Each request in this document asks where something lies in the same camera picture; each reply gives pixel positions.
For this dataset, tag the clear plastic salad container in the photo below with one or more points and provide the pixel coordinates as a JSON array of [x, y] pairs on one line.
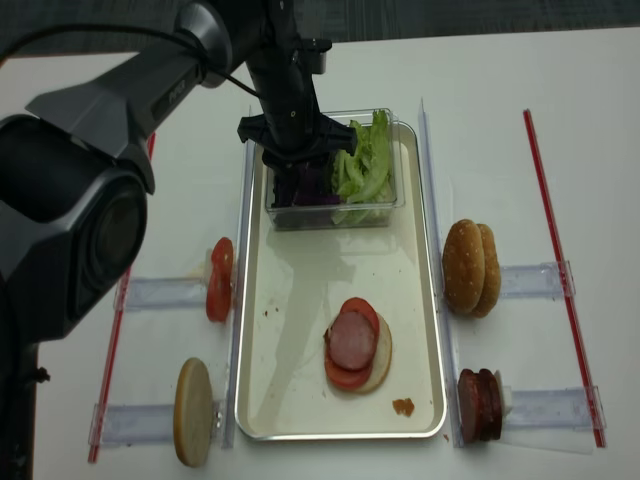
[[319, 217]]

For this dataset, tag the right red strip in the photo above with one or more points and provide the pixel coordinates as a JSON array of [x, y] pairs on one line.
[[597, 417]]

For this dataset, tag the pink ham slice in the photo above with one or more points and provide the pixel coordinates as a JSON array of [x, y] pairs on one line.
[[351, 341]]

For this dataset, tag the bottom bun on tray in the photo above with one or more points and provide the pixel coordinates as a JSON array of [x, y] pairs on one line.
[[381, 361]]

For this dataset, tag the rear sesame bun top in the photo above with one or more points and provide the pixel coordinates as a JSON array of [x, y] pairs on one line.
[[492, 279]]

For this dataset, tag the clear bun slice holder rail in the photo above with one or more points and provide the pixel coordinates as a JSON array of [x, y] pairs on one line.
[[115, 425]]

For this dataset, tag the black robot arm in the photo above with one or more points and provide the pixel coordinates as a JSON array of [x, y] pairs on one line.
[[76, 169]]

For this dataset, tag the white rectangular serving tray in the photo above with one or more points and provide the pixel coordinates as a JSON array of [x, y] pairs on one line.
[[291, 286]]

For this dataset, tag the red strip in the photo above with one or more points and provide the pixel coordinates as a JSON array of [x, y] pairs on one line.
[[597, 417], [107, 370]]

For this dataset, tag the upright pale bun slice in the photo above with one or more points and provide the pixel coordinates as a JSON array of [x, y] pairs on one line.
[[193, 414]]

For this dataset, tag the clear sesame bun holder rail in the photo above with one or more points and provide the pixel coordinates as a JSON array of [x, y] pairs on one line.
[[552, 280]]

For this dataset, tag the white tomato backstop block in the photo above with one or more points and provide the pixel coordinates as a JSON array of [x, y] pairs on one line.
[[206, 266]]

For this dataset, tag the brown sauce smear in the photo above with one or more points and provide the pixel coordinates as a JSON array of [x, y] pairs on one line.
[[403, 407]]

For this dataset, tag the white patty backstop block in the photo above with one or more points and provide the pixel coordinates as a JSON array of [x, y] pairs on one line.
[[505, 393]]

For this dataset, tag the upper tomato slice on tray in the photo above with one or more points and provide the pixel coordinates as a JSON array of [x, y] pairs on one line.
[[361, 306]]

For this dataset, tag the upright tomato slice rear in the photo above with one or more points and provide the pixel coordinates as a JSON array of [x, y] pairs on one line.
[[222, 256]]

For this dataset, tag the clear tomato holder rail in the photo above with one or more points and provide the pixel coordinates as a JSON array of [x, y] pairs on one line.
[[138, 294]]

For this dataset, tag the dark meat patty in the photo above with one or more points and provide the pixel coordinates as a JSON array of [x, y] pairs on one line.
[[474, 406], [492, 410]]

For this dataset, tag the upright tomato slice front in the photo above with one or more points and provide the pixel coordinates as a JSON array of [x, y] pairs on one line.
[[219, 295]]

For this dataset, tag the clear patty holder rail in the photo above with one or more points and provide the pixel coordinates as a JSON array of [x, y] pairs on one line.
[[551, 409]]

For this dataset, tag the front dark meat patty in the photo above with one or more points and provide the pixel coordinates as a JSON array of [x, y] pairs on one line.
[[474, 406]]

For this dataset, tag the upright tomato slice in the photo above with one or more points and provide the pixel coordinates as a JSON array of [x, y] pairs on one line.
[[219, 295], [222, 256]]

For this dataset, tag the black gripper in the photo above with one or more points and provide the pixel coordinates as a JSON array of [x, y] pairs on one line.
[[288, 141]]

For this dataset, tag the purple cabbage leaves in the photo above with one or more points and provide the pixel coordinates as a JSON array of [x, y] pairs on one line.
[[304, 185]]

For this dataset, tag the green lettuce leaves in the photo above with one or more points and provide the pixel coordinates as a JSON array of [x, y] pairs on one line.
[[365, 177]]

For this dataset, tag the rear dark meat patty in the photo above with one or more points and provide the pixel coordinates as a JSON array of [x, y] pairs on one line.
[[492, 410]]

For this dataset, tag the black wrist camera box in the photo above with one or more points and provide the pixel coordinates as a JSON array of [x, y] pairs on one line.
[[312, 53]]

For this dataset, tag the sesame bun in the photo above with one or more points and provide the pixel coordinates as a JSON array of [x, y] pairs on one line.
[[492, 279], [463, 265]]

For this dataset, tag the tomato slice on tray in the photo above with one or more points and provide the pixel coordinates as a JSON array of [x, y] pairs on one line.
[[361, 306], [345, 379]]

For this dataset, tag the left red strip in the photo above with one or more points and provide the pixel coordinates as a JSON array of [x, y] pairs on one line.
[[107, 370]]

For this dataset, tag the front sesame bun top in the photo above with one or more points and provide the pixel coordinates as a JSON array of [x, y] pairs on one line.
[[463, 265]]

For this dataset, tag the lower tomato slice on tray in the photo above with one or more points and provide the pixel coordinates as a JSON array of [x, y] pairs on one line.
[[345, 379]]

